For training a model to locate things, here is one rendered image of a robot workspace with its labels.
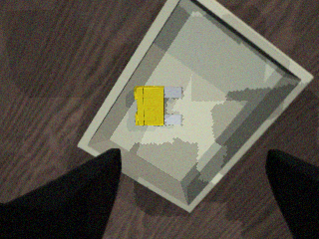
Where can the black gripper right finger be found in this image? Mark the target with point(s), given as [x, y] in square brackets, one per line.
[295, 186]

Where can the yellow blade fuse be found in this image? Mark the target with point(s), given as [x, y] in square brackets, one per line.
[150, 103]

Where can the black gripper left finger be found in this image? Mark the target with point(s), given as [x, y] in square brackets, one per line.
[76, 205]

